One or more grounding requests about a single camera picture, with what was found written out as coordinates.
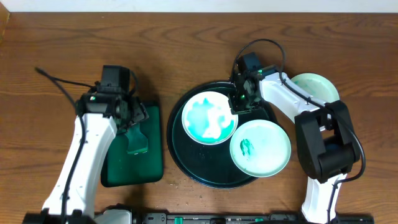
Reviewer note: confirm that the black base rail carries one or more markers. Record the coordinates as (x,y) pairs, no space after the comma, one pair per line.
(201,218)

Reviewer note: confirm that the green sponge cloth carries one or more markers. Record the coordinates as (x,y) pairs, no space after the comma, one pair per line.
(138,143)

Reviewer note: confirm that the round black tray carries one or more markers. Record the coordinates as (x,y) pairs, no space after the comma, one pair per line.
(211,166)

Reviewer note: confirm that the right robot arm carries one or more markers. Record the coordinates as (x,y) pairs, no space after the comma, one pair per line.
(329,151)

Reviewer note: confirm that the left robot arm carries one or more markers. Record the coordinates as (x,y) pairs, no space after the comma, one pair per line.
(99,116)

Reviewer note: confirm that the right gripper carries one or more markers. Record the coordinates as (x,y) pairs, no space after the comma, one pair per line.
(237,107)

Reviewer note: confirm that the white plate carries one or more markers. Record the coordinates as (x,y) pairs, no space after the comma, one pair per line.
(318,86)
(260,148)
(207,118)

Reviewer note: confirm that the green rectangular tray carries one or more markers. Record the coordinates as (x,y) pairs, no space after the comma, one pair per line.
(121,168)

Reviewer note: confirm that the white plate top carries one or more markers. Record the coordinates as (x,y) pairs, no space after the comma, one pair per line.
(207,118)

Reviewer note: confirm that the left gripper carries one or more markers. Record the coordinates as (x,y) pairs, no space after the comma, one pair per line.
(137,115)

